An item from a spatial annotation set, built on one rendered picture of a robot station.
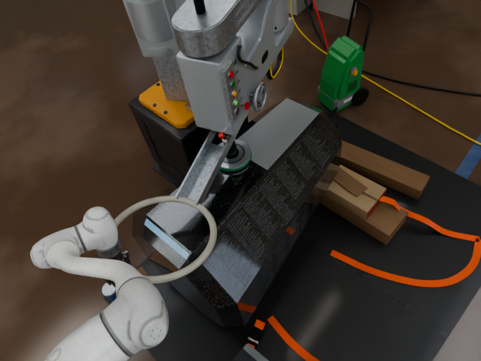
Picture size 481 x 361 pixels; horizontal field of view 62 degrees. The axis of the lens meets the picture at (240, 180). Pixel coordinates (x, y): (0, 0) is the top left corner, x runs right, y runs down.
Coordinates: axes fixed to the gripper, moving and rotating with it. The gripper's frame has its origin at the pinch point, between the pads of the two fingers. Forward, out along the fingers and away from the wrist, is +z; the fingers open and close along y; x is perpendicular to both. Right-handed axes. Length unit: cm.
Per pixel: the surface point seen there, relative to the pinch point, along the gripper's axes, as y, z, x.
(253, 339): 52, 91, -28
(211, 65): 67, -70, 5
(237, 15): 83, -85, 4
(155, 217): 37.5, 7.9, 24.5
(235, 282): 45, 29, -23
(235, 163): 85, -5, 10
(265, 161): 97, -4, 0
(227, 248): 51, 16, -13
